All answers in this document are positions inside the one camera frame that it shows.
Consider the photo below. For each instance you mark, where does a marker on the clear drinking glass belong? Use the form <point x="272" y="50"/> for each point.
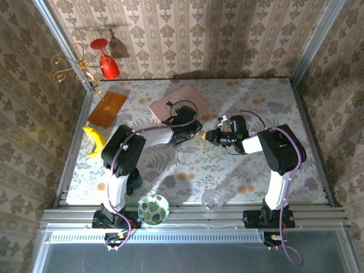
<point x="211" y="200"/>

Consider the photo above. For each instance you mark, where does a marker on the bowl with green leaf print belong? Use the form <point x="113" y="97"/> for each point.
<point x="153" y="210"/>

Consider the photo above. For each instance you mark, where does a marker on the dark table side rail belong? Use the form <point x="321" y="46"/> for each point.
<point x="314" y="142"/>

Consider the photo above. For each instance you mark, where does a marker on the yellow banana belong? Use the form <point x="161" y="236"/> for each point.
<point x="96" y="139"/>

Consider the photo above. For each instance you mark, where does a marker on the grey metal panel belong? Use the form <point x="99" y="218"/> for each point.
<point x="185" y="258"/>

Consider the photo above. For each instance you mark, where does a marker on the pink board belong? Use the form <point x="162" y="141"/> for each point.
<point x="162" y="109"/>

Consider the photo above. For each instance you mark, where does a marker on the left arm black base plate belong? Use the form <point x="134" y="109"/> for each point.
<point x="136" y="222"/>

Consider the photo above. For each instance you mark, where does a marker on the red wine glass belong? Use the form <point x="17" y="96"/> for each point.
<point x="109" y="68"/>

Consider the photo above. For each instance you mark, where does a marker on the aluminium front rail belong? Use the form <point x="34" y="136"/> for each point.
<point x="193" y="216"/>

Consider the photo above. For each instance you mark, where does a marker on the black connector block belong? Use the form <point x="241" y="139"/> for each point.
<point x="268" y="237"/>
<point x="112" y="237"/>

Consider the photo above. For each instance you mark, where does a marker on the dark blue mug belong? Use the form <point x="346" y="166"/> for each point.
<point x="138" y="180"/>

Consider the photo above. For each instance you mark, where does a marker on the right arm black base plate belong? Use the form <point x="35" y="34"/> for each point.
<point x="251" y="220"/>

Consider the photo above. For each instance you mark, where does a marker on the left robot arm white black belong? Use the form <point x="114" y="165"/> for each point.
<point x="119" y="187"/>

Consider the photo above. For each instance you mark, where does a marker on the aluminium table side rail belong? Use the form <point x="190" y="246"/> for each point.
<point x="73" y="156"/>

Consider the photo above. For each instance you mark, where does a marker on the aluminium frame post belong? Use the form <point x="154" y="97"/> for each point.
<point x="314" y="42"/>
<point x="58" y="32"/>

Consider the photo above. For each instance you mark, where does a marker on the brown wooden board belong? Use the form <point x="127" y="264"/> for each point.
<point x="108" y="109"/>

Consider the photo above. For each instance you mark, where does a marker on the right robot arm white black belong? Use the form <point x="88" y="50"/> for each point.
<point x="276" y="190"/>

